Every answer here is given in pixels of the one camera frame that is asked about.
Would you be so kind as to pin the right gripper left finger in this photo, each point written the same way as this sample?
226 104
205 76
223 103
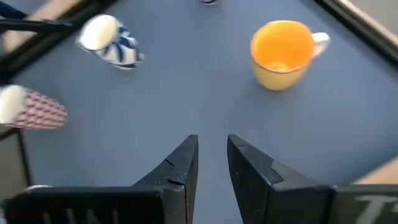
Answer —
174 193

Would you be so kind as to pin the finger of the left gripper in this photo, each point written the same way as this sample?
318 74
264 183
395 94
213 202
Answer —
31 25

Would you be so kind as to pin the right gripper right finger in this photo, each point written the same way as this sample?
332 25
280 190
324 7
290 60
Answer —
264 193

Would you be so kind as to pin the red white lattice mug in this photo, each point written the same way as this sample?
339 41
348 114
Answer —
40 112

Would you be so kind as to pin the white mug blue leaves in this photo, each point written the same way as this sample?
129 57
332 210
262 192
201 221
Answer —
124 53

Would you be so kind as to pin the yellow mug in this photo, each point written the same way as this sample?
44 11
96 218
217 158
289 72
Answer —
280 46

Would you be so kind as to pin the blue-grey table mat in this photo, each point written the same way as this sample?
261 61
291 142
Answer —
186 93

